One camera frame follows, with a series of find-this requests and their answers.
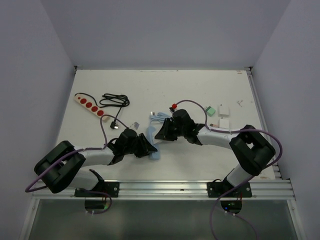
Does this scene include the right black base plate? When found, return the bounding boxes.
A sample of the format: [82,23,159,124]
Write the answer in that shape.
[206,179,253,198]

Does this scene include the black power cable with plug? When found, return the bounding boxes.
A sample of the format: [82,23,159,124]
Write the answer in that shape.
[99,93,131,130]

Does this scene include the light blue cable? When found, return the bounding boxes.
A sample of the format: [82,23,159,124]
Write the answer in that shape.
[149,111,173,126]

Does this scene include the aluminium front rail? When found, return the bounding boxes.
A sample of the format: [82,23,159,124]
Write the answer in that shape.
[31,178,296,200]

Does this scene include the beige power strip red sockets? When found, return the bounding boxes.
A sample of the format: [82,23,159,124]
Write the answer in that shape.
[73,93,110,122]

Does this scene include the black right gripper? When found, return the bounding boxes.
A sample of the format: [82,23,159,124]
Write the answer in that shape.
[155,117,187,141]

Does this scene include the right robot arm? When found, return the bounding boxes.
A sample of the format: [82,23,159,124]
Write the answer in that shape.
[154,109,276,197]

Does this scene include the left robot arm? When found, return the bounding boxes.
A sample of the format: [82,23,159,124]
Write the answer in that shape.
[34,128,158,197]

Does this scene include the light blue power strip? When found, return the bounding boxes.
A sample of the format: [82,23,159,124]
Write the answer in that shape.
[146,125,161,161]

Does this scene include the mint green plug adapter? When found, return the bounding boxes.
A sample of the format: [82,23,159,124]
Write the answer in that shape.
[205,106,216,117]

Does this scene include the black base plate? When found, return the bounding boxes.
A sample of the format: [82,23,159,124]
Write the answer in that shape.
[74,181,120,198]
[206,179,253,198]

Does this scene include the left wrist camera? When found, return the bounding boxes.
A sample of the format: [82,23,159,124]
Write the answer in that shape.
[129,121,140,130]

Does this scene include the aluminium frame rail right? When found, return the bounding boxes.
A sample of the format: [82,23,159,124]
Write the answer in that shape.
[244,67,290,180]

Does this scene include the large white charger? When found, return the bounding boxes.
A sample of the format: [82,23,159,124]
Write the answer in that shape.
[218,104,230,118]

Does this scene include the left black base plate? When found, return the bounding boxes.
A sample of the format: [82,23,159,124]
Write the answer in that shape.
[74,181,120,198]

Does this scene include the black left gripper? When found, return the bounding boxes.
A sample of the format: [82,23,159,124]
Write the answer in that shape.
[123,132,156,158]

